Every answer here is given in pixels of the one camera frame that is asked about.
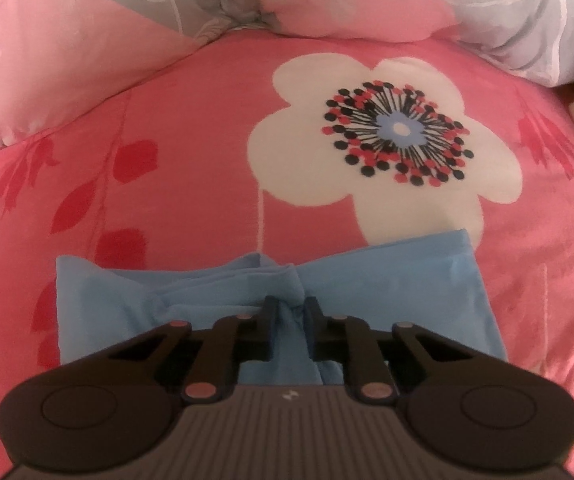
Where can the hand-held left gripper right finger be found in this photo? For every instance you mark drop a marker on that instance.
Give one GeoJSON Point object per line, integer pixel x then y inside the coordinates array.
{"type": "Point", "coordinates": [313, 325]}

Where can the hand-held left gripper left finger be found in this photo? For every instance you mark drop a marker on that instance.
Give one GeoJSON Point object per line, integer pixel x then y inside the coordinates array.
{"type": "Point", "coordinates": [269, 325]}

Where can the light blue t-shirt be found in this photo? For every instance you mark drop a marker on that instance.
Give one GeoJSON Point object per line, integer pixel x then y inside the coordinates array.
{"type": "Point", "coordinates": [392, 280]}

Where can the pink floral bed sheet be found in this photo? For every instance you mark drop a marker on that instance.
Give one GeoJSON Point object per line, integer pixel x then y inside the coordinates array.
{"type": "Point", "coordinates": [192, 185]}

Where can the pink grey floral quilt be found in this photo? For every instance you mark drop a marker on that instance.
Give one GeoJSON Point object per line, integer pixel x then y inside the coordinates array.
{"type": "Point", "coordinates": [317, 5]}

